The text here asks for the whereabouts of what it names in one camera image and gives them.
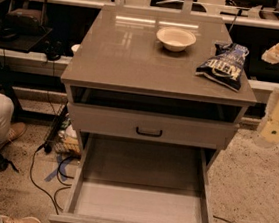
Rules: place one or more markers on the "blue tape cross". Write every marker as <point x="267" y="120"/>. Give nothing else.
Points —
<point x="59" y="171"/>

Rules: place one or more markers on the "black headphones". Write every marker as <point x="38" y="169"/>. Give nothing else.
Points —
<point x="53" y="50"/>

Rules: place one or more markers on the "white paper bowl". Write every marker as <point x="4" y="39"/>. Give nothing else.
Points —
<point x="175" y="39"/>

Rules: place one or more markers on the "black drawer handle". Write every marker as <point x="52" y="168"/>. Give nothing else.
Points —
<point x="149" y="133"/>

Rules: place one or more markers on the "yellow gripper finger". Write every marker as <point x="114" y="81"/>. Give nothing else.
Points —
<point x="267" y="135"/>
<point x="271" y="55"/>

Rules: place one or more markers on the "white cup behind cabinet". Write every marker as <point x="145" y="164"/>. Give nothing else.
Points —
<point x="74" y="48"/>

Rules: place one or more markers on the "tan shoe upper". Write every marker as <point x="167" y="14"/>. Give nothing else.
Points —
<point x="16" y="130"/>

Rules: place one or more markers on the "tan shoe lower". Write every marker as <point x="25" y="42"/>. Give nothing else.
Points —
<point x="8" y="219"/>

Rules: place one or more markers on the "tan shoe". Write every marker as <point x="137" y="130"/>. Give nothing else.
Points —
<point x="8" y="219"/>
<point x="16" y="130"/>

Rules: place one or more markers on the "wire basket with items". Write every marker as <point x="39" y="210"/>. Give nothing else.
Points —
<point x="61" y="138"/>

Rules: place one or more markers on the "black bag on shelf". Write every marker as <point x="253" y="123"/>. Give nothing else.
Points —
<point x="25" y="20"/>

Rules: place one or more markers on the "grey drawer cabinet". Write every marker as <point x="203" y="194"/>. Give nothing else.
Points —
<point x="121" y="64"/>

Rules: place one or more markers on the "blue chip bag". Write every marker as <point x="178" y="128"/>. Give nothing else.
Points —
<point x="226" y="66"/>

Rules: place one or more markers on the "open grey middle drawer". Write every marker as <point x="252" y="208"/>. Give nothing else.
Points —
<point x="130" y="181"/>

